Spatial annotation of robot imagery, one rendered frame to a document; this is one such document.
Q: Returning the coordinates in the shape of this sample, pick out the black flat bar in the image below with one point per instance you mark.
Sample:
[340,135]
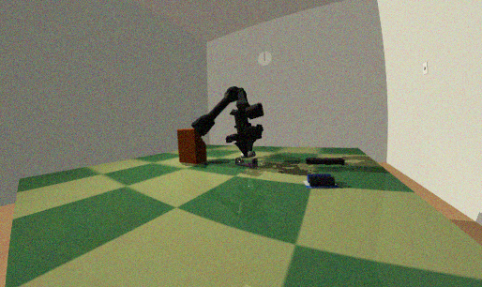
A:
[329,161]

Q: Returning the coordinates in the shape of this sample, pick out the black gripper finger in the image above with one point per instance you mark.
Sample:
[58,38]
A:
[243,147]
[250,144]

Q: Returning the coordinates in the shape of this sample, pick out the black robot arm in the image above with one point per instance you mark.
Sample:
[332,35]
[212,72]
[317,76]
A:
[204,123]

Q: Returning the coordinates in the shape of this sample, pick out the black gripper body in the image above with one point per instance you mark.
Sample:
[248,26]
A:
[240,136]

